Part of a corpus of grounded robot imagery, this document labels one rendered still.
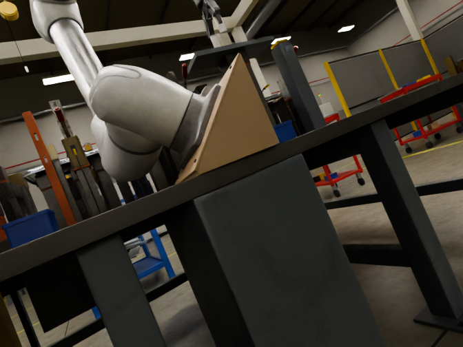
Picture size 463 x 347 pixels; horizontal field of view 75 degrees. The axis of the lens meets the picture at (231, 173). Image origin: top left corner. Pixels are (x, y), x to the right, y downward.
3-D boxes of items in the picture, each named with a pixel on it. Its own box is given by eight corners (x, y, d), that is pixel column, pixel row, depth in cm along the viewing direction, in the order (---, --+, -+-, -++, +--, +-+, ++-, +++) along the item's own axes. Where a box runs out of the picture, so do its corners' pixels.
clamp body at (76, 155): (114, 222, 118) (80, 140, 119) (114, 222, 109) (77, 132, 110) (97, 230, 115) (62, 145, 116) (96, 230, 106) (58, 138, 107)
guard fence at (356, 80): (454, 117, 707) (418, 40, 713) (460, 115, 694) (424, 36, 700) (364, 165, 546) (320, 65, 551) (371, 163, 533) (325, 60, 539)
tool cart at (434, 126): (438, 138, 483) (413, 83, 486) (467, 130, 439) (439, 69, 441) (401, 156, 460) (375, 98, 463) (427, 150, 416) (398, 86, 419)
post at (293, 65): (320, 135, 141) (282, 49, 142) (331, 130, 134) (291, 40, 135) (308, 140, 138) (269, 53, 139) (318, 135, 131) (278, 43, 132)
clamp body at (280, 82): (313, 140, 161) (286, 78, 162) (327, 133, 150) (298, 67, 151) (303, 144, 158) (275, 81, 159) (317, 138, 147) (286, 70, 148)
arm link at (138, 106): (182, 121, 66) (80, 76, 61) (161, 165, 80) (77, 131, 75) (198, 78, 76) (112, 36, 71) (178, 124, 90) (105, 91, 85)
